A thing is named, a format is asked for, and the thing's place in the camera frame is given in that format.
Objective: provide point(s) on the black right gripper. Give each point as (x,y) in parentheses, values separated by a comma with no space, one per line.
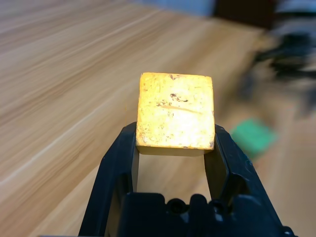
(296,54)

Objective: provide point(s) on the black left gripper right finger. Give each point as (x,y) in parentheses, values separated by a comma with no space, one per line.
(234,172)

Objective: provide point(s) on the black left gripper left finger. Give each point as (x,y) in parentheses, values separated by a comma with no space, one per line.
(111,177)

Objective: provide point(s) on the green wooden block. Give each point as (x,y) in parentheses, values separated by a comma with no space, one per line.
(251,137)

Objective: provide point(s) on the yellow wooden block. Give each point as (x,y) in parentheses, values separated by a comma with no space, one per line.
(175,111)

